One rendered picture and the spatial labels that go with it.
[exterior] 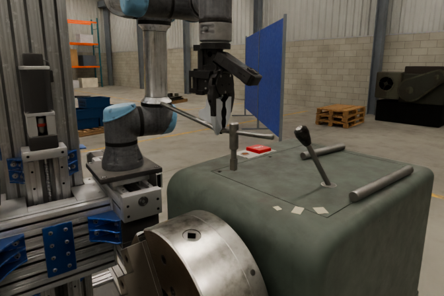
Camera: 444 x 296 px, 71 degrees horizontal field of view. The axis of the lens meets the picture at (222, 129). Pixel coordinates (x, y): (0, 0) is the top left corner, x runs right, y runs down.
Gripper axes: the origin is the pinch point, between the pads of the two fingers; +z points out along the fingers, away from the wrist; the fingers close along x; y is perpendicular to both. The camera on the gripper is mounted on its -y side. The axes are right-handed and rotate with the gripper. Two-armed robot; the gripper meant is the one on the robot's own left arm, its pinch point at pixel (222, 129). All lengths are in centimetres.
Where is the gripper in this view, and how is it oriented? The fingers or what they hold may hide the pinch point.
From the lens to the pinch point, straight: 74.8
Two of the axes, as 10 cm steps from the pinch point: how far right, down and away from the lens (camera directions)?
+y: -8.3, -1.3, 5.4
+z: -0.1, 9.8, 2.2
